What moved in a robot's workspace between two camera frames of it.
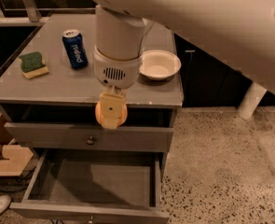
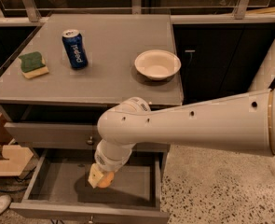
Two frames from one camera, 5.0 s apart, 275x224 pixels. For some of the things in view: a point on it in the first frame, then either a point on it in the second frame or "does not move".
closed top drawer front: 90,137 does not move
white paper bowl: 159,64 does not move
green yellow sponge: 33,64 does not move
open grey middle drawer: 91,187 does not move
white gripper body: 116,70 to 107,162
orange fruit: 99,117 to 106,180
